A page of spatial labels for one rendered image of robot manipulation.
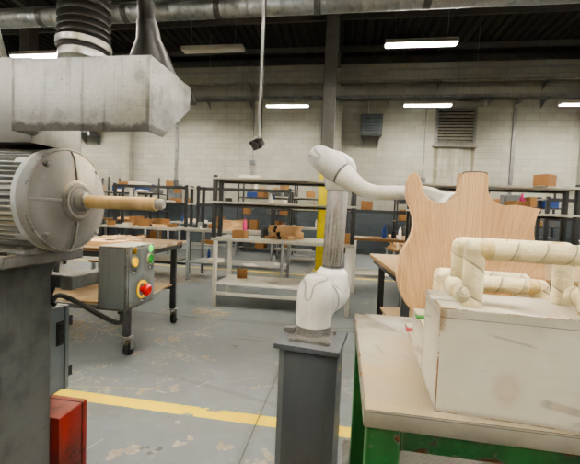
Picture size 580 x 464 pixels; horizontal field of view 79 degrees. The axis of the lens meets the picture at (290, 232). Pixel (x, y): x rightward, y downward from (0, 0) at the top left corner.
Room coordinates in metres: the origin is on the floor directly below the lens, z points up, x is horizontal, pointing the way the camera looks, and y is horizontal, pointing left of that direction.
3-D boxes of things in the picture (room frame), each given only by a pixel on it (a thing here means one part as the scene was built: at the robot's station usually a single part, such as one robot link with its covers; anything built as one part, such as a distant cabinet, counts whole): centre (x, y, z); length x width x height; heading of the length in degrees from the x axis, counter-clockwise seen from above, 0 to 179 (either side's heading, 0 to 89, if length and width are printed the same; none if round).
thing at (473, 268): (0.57, -0.30, 1.15); 0.03 x 0.03 x 0.09
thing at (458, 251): (0.65, -0.32, 1.15); 0.03 x 0.03 x 0.09
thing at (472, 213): (0.90, -0.46, 1.17); 0.35 x 0.04 x 0.40; 78
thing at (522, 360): (0.60, -0.39, 1.02); 0.27 x 0.15 x 0.17; 79
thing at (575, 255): (0.55, -0.38, 1.20); 0.20 x 0.03 x 0.03; 78
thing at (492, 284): (0.71, -0.42, 1.12); 0.20 x 0.03 x 0.03; 78
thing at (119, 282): (1.12, 0.60, 0.99); 0.24 x 0.21 x 0.26; 81
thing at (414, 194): (0.93, -0.34, 1.32); 0.07 x 0.04 x 0.09; 78
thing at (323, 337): (1.53, -0.10, 0.73); 0.22 x 0.18 x 0.06; 74
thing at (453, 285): (0.61, -0.30, 1.12); 0.11 x 0.03 x 0.03; 169
